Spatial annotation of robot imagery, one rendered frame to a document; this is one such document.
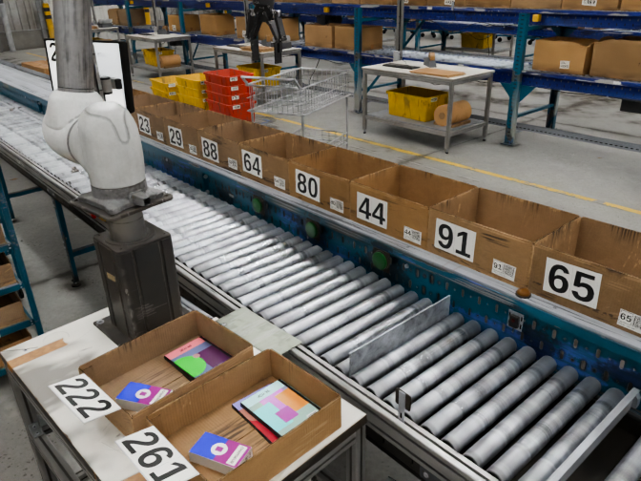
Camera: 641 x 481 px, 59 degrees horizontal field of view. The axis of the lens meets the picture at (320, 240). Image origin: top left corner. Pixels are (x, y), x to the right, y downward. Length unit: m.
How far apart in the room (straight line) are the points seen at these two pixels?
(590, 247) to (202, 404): 1.31
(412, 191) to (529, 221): 0.53
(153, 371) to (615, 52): 5.35
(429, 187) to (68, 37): 1.39
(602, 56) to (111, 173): 5.29
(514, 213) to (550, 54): 4.49
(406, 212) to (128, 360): 1.05
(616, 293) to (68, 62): 1.65
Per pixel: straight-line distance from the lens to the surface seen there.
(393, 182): 2.40
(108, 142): 1.64
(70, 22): 1.82
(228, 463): 1.38
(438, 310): 1.90
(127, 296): 1.78
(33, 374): 1.88
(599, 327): 1.73
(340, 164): 2.67
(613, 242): 2.00
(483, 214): 2.20
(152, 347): 1.77
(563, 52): 6.44
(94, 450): 1.56
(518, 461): 1.48
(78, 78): 1.82
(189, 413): 1.52
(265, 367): 1.62
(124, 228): 1.75
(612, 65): 6.24
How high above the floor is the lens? 1.78
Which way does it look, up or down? 25 degrees down
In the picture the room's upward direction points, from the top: 2 degrees counter-clockwise
